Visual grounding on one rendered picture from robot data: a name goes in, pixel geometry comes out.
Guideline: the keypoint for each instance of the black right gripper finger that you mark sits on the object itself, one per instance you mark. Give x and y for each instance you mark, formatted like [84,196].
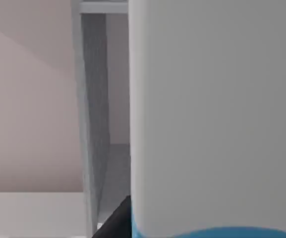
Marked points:
[119,223]

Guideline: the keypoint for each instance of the white and blue bottle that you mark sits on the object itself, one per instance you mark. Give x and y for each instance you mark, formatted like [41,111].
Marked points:
[214,111]

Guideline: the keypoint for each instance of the grey cabinet with dark inside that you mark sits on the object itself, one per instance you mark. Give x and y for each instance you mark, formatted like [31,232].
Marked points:
[95,99]

